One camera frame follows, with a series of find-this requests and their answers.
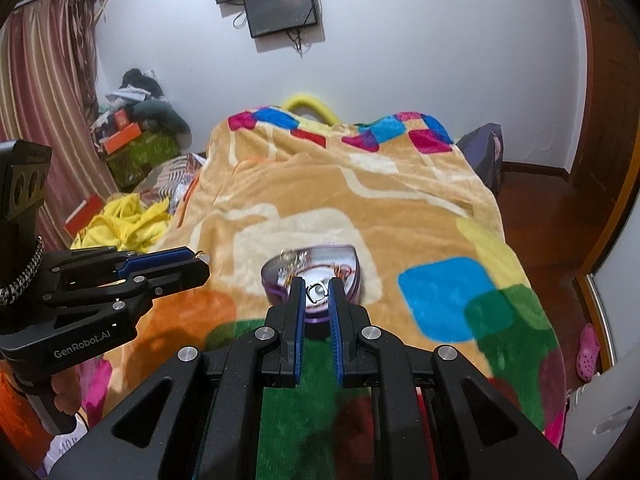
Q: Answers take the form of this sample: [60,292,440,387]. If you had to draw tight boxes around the striped brown white cloth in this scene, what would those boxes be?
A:
[137,154,207,213]

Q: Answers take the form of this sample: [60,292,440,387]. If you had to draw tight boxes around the frosted sliding door pink hearts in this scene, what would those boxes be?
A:
[575,240,640,376]

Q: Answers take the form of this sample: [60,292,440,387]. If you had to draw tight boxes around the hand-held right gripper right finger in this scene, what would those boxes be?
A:
[327,277,581,480]

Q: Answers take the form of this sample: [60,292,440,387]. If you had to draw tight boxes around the green patterned box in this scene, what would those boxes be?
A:
[105,130,182,193]

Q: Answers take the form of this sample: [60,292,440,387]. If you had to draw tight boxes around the colourful patchwork fleece blanket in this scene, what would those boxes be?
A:
[0,105,568,480]

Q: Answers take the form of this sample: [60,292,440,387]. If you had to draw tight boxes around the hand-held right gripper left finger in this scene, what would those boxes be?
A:
[47,276,307,480]

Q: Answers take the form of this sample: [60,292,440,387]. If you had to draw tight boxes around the purple heart-shaped jewelry box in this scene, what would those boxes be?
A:
[260,243,365,330]

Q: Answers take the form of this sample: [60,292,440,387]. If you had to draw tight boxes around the pile of clothes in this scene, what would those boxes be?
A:
[92,67,193,148]

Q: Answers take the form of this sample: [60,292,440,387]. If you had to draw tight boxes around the black monitor cables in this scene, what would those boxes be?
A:
[232,7,321,58]

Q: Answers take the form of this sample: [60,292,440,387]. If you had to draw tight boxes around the yellow towel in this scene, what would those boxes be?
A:
[70,192,173,256]

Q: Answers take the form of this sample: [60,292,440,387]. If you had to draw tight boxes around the small black wall monitor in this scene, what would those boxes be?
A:
[243,0,321,39]

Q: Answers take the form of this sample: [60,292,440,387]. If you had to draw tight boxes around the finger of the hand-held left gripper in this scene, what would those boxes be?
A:
[49,259,212,319]
[42,246,199,287]

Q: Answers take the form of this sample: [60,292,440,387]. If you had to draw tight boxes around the pink rubber clog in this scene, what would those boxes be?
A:
[576,323,602,381]

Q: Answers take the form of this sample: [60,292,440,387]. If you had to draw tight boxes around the white sticker-covered suitcase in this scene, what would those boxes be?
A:
[560,370,640,480]

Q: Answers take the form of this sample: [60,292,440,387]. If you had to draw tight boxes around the orange shoe box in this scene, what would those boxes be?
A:
[101,122,144,156]

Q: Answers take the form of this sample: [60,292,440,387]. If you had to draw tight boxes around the striped red curtain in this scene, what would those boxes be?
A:
[0,0,121,256]

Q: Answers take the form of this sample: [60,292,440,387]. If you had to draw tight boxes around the flat orange box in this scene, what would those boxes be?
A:
[63,194,104,236]

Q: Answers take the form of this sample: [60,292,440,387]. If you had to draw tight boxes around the grey purple backpack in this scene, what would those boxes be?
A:
[456,122,505,196]

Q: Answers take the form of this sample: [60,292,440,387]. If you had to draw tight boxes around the yellow curved foam tube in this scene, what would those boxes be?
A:
[280,92,343,125]

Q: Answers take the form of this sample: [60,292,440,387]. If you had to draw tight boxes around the brown wooden door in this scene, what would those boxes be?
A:
[567,0,640,281]

